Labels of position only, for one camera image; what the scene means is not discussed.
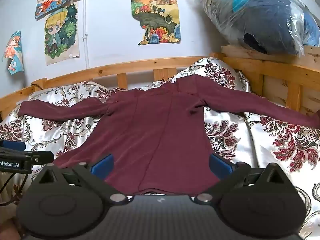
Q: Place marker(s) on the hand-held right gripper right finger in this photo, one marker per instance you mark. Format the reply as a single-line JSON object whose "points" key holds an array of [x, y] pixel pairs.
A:
{"points": [[220, 166]]}

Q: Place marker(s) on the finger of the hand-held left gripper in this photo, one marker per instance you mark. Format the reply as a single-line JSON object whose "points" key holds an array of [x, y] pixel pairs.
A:
{"points": [[42, 157], [12, 145]]}

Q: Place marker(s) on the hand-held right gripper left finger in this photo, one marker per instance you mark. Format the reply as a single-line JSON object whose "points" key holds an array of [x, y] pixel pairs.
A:
{"points": [[103, 167]]}

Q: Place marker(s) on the maroon long-sleeve shirt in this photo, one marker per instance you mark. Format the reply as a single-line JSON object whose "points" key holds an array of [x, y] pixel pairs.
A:
{"points": [[155, 140]]}

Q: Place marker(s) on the white floral satin blanket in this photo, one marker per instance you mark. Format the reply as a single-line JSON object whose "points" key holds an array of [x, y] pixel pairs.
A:
{"points": [[275, 140]]}

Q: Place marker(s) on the clear plastic bag of bedding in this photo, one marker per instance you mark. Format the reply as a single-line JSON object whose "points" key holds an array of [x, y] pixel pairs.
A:
{"points": [[265, 15]]}

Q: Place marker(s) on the small cartoon wall poster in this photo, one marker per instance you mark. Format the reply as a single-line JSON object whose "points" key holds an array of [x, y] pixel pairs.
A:
{"points": [[14, 52]]}

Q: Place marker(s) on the wooden bed frame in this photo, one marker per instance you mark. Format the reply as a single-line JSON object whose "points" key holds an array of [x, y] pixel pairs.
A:
{"points": [[280, 77]]}

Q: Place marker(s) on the blond cartoon figure wall poster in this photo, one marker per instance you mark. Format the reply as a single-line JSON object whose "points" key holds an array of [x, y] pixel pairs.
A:
{"points": [[61, 35]]}

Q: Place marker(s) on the white wall pipe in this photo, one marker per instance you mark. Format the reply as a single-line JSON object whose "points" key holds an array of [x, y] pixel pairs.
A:
{"points": [[86, 30]]}

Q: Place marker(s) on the landscape wall poster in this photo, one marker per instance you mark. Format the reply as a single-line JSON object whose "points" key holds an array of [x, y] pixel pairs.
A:
{"points": [[156, 17]]}

